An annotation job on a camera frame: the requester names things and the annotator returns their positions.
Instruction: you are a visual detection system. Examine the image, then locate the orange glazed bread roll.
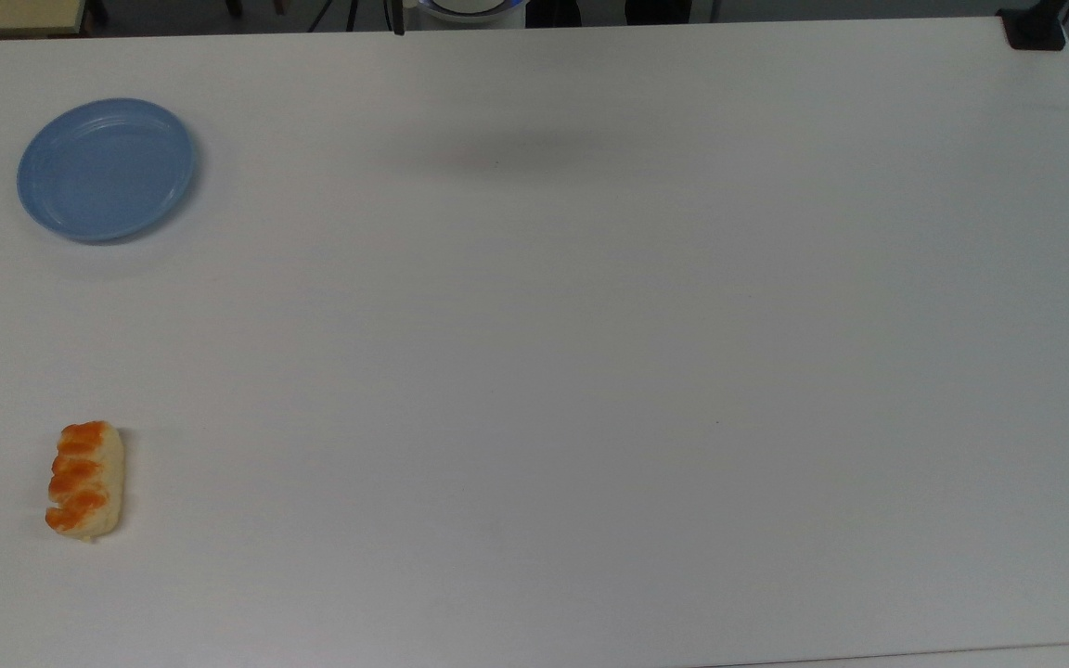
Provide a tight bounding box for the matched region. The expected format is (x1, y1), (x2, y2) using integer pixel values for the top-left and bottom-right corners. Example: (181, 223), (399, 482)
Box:
(45, 421), (125, 543)

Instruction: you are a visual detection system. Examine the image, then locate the blue round plate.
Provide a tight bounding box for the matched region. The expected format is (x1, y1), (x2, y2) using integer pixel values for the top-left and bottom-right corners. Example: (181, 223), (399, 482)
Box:
(17, 98), (197, 244)

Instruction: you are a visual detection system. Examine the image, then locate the black box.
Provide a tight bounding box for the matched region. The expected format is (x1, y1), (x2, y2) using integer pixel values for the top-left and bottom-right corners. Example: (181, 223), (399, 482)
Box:
(525, 0), (584, 29)

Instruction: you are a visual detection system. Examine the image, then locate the light wooden table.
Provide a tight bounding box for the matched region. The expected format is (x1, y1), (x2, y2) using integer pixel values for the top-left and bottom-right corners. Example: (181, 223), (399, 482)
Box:
(0, 0), (92, 39)

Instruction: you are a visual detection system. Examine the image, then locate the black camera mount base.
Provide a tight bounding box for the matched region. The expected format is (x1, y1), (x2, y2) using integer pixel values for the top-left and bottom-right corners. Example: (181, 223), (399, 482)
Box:
(997, 0), (1069, 51)

